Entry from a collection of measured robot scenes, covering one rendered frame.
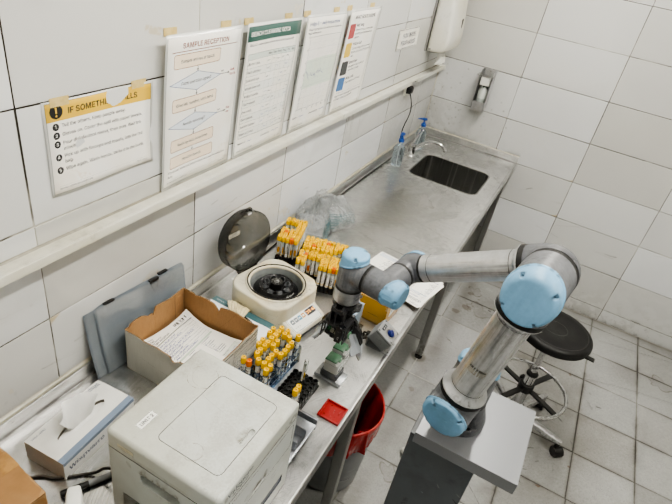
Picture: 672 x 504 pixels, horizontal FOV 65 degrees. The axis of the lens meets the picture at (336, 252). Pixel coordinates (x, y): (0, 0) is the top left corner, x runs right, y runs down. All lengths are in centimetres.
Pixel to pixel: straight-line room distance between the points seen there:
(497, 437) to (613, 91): 242
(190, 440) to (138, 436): 10
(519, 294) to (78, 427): 107
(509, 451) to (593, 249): 243
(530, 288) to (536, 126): 261
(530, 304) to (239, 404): 63
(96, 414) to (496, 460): 104
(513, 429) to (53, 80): 144
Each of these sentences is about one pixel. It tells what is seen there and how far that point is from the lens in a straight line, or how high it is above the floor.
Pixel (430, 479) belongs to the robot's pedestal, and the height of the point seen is 73.
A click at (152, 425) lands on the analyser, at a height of 117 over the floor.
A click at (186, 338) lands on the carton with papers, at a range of 165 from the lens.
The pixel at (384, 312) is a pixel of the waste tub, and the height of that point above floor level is 94.
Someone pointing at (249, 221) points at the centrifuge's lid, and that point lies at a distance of 187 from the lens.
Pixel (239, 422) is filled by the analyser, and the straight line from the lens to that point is 114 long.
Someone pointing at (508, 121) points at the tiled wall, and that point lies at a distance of 366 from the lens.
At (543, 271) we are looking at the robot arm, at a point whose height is 155.
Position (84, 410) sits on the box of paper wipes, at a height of 95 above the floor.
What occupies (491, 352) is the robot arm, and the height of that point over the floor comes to 132.
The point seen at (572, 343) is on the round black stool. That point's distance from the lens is 259.
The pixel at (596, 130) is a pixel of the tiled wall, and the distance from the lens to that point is 361.
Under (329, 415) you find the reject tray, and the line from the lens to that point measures 157.
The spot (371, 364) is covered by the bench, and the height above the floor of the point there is 87.
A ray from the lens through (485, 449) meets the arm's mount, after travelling 159.
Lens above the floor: 207
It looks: 33 degrees down
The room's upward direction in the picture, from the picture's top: 11 degrees clockwise
